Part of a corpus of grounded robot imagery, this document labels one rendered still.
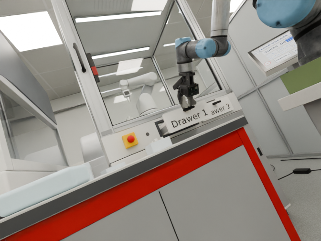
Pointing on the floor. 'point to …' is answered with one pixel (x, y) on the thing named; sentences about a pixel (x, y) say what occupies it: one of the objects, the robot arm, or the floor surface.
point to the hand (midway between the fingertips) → (186, 108)
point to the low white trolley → (167, 198)
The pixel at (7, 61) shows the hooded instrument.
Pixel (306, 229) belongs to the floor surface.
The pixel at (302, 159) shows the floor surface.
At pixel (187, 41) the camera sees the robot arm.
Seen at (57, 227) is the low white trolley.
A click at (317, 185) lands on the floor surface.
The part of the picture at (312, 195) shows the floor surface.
